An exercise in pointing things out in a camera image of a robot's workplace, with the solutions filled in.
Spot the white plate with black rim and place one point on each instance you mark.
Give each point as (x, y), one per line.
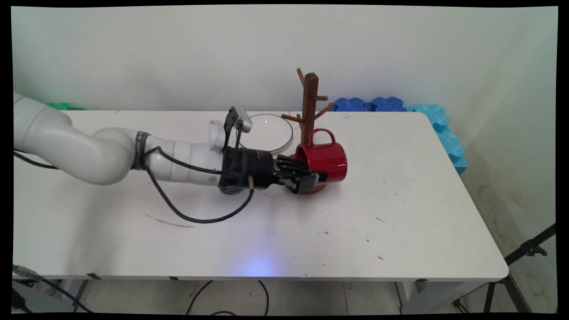
(266, 133)

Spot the dark blue foam mat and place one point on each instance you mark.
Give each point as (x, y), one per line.
(389, 104)
(351, 105)

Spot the brown wooden mug tree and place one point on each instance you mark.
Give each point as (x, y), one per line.
(310, 98)

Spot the dark green mug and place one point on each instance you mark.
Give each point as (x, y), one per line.
(231, 191)

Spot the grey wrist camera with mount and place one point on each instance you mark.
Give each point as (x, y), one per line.
(243, 119)

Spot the black tripod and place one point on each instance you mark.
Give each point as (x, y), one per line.
(529, 248)

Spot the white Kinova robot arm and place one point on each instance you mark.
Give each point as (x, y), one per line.
(66, 142)

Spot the cyan foam mat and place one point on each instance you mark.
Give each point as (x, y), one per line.
(453, 149)
(431, 116)

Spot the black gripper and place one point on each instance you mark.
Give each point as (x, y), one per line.
(251, 169)

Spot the green foam mat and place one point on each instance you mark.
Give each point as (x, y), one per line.
(62, 106)

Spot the red ceramic mug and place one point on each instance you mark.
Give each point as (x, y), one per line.
(326, 160)

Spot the white table leg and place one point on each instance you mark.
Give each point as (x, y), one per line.
(426, 298)

